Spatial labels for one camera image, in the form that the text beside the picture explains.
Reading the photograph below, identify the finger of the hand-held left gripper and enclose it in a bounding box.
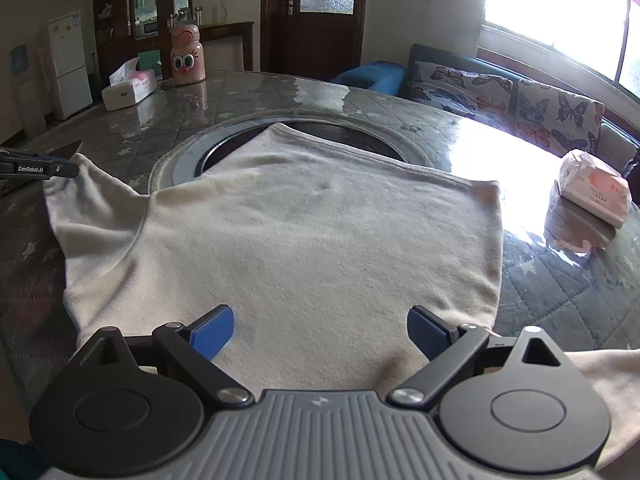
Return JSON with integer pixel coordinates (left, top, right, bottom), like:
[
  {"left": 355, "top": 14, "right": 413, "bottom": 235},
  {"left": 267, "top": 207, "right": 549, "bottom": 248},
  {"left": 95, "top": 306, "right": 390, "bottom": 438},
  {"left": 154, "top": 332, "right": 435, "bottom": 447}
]
[{"left": 0, "top": 149, "right": 81, "bottom": 179}]

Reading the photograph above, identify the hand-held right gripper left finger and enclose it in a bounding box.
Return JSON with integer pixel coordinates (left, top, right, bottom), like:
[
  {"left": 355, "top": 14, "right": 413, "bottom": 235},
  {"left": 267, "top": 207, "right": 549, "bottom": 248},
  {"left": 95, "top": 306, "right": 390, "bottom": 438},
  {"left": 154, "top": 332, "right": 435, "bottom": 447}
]
[{"left": 75, "top": 304, "right": 254, "bottom": 408}]

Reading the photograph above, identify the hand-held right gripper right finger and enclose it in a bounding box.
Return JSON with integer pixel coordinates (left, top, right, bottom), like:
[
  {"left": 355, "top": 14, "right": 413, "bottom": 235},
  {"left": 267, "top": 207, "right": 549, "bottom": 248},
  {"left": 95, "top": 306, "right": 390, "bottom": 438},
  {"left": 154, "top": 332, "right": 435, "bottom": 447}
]
[{"left": 392, "top": 305, "right": 568, "bottom": 408}]

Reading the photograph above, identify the cream long-sleeved shirt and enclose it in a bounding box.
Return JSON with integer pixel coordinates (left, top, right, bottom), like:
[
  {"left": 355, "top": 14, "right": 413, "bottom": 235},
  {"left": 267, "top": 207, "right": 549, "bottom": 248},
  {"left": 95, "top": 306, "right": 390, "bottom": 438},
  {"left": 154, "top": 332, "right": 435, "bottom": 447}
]
[{"left": 44, "top": 122, "right": 640, "bottom": 461}]

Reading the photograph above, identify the white tissue box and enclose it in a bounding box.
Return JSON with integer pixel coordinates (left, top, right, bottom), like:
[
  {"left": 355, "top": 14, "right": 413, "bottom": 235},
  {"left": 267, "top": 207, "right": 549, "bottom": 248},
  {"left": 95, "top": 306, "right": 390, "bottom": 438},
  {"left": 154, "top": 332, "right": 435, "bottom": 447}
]
[{"left": 101, "top": 57, "right": 159, "bottom": 111}]

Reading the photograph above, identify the white refrigerator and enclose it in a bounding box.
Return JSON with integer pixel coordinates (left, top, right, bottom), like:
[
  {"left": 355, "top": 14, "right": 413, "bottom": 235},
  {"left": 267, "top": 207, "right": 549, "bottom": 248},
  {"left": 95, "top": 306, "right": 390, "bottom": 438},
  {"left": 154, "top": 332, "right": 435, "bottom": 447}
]
[{"left": 47, "top": 10, "right": 96, "bottom": 121}]

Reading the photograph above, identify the green box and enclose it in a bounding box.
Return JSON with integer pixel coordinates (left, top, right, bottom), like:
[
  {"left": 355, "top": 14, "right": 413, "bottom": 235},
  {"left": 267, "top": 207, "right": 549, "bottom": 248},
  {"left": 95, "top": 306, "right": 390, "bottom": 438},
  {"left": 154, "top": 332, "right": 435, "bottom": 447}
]
[{"left": 137, "top": 50, "right": 164, "bottom": 81}]

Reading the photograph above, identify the pink cartoon water bottle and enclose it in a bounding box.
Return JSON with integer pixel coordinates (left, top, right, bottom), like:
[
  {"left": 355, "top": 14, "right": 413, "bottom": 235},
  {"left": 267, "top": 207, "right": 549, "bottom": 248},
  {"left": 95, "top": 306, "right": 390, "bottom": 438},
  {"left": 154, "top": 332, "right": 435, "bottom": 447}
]
[{"left": 170, "top": 22, "right": 206, "bottom": 86}]

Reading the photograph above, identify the dark wooden cabinet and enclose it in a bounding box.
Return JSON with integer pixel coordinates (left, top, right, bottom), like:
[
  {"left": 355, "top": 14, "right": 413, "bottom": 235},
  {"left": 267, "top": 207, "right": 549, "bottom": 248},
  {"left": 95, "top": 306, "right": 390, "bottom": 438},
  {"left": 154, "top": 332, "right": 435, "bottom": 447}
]
[{"left": 92, "top": 0, "right": 195, "bottom": 81}]

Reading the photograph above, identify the round black induction cooktop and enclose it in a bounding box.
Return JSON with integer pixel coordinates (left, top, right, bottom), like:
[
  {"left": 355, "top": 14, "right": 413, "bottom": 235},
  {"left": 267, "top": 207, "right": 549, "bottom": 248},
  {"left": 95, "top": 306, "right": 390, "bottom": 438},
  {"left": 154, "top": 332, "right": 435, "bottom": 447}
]
[{"left": 150, "top": 116, "right": 416, "bottom": 193}]

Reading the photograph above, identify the dark wooden sideboard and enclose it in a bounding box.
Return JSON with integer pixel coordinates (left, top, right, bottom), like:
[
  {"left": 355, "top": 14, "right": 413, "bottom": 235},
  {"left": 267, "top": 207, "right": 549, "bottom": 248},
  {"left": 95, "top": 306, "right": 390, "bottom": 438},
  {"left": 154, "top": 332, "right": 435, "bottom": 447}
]
[{"left": 192, "top": 21, "right": 256, "bottom": 75}]

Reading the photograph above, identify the pink tissue pack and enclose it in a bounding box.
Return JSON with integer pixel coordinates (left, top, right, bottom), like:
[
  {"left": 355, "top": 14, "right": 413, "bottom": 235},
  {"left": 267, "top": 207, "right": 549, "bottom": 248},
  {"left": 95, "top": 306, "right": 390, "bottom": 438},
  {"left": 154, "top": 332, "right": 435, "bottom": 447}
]
[{"left": 551, "top": 149, "right": 632, "bottom": 229}]

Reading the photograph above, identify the butterfly print cushion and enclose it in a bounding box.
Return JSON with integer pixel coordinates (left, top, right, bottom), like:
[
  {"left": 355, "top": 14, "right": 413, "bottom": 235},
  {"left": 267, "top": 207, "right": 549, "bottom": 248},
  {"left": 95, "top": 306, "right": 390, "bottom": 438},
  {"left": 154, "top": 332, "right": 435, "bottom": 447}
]
[
  {"left": 409, "top": 60, "right": 517, "bottom": 117},
  {"left": 514, "top": 79, "right": 606, "bottom": 155}
]

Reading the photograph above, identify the blue sofa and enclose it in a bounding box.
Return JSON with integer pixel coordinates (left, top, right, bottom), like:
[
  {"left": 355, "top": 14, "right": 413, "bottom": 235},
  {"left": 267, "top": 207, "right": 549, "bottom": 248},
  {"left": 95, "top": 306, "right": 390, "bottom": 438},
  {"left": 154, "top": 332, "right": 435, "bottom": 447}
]
[{"left": 331, "top": 42, "right": 640, "bottom": 191}]

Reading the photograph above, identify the plain grey cushion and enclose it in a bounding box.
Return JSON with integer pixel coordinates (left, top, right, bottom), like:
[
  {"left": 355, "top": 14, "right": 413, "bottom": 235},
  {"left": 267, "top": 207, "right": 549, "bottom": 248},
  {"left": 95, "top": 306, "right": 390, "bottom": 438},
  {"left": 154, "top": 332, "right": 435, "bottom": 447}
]
[{"left": 596, "top": 122, "right": 640, "bottom": 172}]

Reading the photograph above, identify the dark wooden glazed door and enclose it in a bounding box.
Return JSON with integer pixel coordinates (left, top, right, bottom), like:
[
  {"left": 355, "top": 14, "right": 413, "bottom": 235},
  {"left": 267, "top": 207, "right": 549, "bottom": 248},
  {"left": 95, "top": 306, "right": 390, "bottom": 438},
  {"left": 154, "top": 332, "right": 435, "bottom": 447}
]
[{"left": 260, "top": 0, "right": 372, "bottom": 82}]

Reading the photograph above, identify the window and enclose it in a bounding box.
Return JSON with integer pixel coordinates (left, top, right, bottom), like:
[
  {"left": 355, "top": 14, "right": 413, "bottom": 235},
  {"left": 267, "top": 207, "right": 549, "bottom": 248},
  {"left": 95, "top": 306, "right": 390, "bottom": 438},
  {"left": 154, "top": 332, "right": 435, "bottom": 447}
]
[{"left": 477, "top": 0, "right": 640, "bottom": 102}]

